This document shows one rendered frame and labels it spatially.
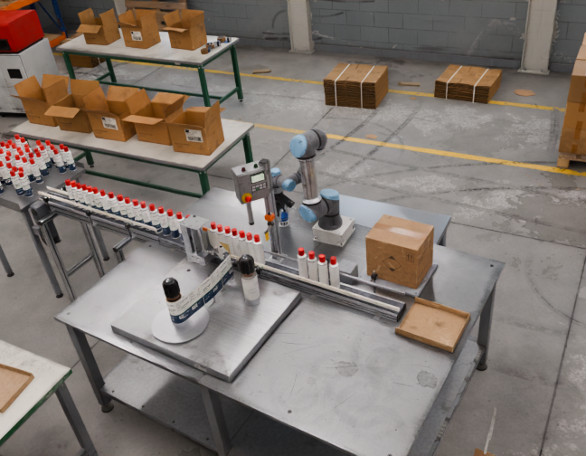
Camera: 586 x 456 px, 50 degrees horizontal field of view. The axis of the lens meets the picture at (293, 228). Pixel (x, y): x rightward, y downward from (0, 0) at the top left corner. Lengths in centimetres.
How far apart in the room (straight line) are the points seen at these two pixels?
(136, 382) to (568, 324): 288
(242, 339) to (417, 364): 87
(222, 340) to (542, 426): 193
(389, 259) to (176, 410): 154
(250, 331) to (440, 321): 98
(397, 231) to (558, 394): 148
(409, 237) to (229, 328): 107
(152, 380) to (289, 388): 129
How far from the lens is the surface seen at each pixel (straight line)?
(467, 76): 771
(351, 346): 320
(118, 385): 414
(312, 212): 362
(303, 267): 345
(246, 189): 342
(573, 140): 625
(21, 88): 645
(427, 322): 332
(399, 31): 875
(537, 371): 431
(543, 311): 471
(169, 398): 396
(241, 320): 333
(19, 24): 844
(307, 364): 313
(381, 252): 342
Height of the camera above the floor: 314
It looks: 35 degrees down
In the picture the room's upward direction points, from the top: 7 degrees counter-clockwise
